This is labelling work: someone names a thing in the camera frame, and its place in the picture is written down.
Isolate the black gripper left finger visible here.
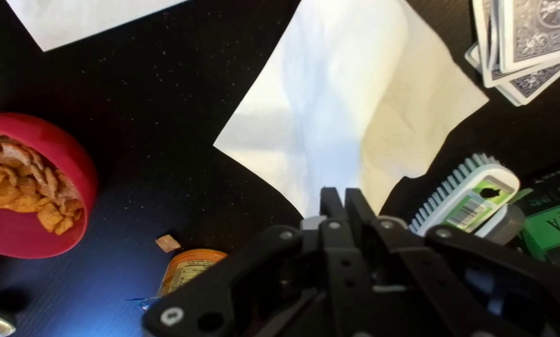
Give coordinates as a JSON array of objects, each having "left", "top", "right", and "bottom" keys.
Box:
[{"left": 318, "top": 186, "right": 348, "bottom": 229}]

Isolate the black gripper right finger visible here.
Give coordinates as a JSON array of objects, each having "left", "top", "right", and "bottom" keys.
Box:
[{"left": 344, "top": 186, "right": 380, "bottom": 229}]

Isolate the white paper napkin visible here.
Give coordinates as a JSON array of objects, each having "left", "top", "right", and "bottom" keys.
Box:
[
  {"left": 5, "top": 0, "right": 187, "bottom": 55},
  {"left": 211, "top": 0, "right": 490, "bottom": 222}
]

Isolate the small cup of orange snack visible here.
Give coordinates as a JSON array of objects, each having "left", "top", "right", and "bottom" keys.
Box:
[{"left": 157, "top": 248, "right": 230, "bottom": 299}]

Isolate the small tan crumb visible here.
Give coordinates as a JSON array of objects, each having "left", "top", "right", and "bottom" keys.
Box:
[{"left": 153, "top": 235, "right": 181, "bottom": 256}]

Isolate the green bottle pack packaging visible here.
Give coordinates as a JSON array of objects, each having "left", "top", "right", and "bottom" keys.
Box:
[{"left": 518, "top": 166, "right": 560, "bottom": 265}]

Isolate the deck of blue playing cards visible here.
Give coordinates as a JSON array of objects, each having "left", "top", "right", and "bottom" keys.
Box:
[{"left": 464, "top": 0, "right": 560, "bottom": 109}]

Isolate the red bowl of chips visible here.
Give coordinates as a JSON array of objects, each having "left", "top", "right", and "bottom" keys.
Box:
[{"left": 0, "top": 111, "right": 99, "bottom": 261}]

